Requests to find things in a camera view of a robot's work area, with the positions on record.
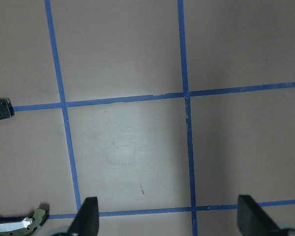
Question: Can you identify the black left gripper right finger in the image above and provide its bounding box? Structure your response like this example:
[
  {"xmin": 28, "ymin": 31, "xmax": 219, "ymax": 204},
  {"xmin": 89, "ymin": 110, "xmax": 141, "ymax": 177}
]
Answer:
[{"xmin": 237, "ymin": 195, "xmax": 285, "ymax": 236}]

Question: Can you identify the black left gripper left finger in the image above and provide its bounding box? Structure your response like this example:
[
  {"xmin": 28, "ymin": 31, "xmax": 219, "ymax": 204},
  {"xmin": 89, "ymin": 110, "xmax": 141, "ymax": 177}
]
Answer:
[{"xmin": 67, "ymin": 197, "xmax": 99, "ymax": 236}]

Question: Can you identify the green brake shoe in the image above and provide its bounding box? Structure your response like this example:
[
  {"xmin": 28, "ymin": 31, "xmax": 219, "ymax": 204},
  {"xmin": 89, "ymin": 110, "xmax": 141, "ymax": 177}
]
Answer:
[{"xmin": 0, "ymin": 203, "xmax": 50, "ymax": 236}]

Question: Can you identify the small black plastic part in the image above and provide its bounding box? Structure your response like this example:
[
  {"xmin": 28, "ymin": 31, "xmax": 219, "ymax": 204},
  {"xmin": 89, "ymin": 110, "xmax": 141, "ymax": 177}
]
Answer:
[{"xmin": 0, "ymin": 98, "xmax": 15, "ymax": 120}]

